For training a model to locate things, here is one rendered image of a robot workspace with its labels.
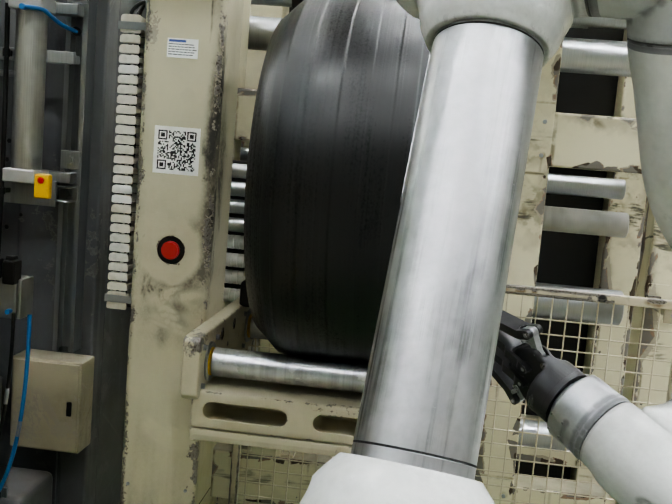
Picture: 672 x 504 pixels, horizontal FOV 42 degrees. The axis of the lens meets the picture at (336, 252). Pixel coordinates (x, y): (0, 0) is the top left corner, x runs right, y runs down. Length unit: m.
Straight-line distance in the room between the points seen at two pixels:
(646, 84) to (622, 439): 0.39
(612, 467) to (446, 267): 0.41
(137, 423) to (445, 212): 0.91
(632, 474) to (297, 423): 0.53
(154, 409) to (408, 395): 0.86
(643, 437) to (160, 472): 0.82
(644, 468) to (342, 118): 0.56
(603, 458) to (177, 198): 0.77
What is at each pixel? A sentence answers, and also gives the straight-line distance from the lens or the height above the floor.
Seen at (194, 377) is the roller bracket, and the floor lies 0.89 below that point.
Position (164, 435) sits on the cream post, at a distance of 1.49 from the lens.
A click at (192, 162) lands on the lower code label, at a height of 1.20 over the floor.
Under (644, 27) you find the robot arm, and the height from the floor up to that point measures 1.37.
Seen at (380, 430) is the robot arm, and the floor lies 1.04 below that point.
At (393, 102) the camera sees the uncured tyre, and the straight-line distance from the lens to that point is 1.16.
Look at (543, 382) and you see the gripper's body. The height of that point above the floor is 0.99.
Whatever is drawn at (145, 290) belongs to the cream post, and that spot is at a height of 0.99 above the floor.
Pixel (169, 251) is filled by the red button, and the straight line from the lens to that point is 1.42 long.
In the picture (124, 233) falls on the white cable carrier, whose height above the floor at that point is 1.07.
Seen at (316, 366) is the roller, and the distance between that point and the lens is 1.33.
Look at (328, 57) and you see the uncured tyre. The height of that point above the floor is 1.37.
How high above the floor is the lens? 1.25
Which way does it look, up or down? 7 degrees down
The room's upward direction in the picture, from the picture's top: 5 degrees clockwise
